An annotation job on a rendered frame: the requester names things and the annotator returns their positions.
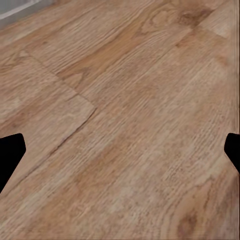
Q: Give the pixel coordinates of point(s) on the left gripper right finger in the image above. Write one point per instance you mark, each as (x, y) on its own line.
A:
(232, 149)

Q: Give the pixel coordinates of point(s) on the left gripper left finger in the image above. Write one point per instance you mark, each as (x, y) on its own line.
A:
(12, 149)

